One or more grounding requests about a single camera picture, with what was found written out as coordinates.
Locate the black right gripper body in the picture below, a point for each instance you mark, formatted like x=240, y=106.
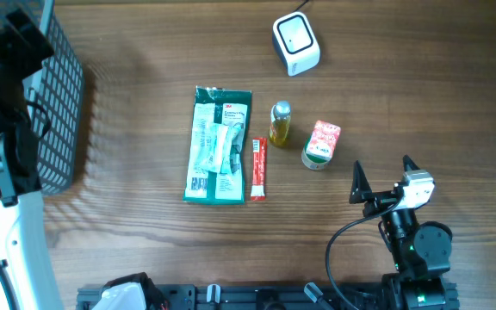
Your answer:
x=387, y=198

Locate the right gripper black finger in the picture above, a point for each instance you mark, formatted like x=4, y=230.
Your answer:
x=408, y=164
x=360, y=189

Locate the green lid plastic jar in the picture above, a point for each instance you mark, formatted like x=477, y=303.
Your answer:
x=312, y=162

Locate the red white tissue pack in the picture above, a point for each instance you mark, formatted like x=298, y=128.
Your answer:
x=323, y=140

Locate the red sachet stick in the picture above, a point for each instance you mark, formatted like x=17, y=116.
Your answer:
x=259, y=168

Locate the yellow Vim liquid bottle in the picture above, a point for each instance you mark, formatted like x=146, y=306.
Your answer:
x=280, y=117

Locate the green 3M gloves packet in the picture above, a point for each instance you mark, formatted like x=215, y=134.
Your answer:
x=220, y=121

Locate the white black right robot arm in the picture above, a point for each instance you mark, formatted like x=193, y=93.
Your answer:
x=421, y=252

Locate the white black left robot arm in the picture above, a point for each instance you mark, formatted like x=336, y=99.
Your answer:
x=26, y=274

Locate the white barcode scanner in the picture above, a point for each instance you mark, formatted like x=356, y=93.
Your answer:
x=295, y=43

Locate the dark grey plastic basket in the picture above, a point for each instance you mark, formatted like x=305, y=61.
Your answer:
x=59, y=88

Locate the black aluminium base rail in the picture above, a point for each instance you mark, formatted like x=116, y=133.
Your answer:
x=363, y=295

